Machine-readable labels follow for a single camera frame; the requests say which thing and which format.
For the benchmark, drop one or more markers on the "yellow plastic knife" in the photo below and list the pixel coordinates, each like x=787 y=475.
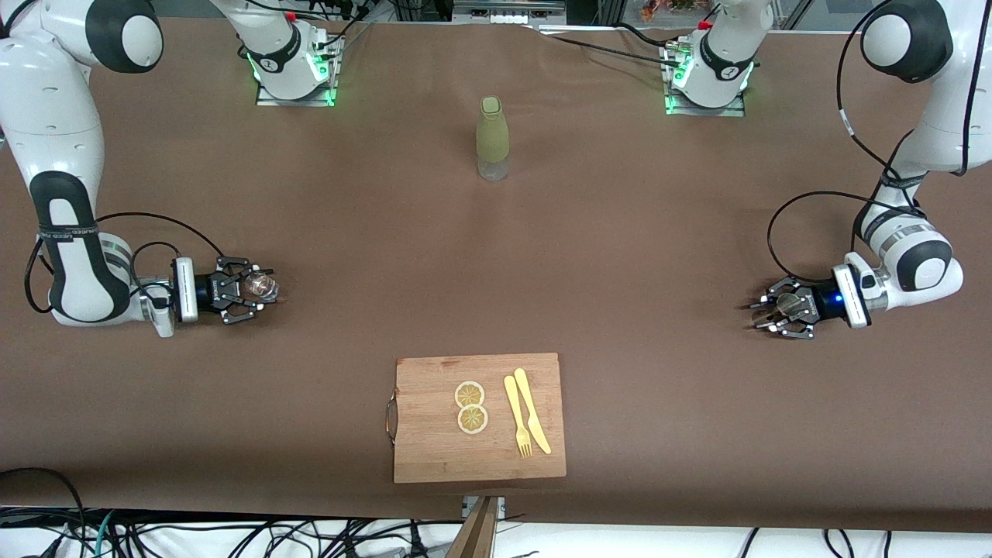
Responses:
x=532 y=411

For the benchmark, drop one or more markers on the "clear glass shaker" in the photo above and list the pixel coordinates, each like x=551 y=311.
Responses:
x=262 y=287

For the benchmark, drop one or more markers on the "grey power strip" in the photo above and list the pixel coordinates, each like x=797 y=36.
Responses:
x=508 y=12

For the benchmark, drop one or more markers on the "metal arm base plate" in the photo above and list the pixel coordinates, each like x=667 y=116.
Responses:
x=267 y=99
x=732 y=111

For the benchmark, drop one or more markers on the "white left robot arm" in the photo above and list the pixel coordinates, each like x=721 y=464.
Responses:
x=953 y=116

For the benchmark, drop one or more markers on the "wooden post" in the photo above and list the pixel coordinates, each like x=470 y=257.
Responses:
x=477 y=535

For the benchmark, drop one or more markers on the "brown table cover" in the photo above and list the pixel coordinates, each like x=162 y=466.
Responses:
x=387 y=271

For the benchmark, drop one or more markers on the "orange plastic object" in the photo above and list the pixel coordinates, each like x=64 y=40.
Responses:
x=659 y=9

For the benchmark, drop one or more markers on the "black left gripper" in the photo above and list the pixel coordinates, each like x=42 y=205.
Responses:
x=820 y=303

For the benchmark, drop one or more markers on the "wooden cutting board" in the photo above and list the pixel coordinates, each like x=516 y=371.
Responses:
x=434 y=449

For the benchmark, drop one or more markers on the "green sleeved glass bottle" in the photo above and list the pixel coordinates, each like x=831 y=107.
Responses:
x=491 y=132

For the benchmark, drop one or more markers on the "steel jigger measuring cup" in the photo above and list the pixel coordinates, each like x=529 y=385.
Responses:
x=790 y=304

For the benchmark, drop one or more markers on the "small metal bracket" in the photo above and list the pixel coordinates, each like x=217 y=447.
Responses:
x=467 y=505

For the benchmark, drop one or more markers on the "yellow plastic fork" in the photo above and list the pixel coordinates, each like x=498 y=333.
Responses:
x=516 y=415

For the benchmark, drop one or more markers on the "lemon slice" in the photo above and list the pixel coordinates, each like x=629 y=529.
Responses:
x=469 y=394
x=472 y=420

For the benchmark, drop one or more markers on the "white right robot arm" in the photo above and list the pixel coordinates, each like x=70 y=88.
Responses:
x=54 y=124

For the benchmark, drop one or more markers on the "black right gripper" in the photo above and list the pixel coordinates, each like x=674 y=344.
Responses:
x=204 y=291

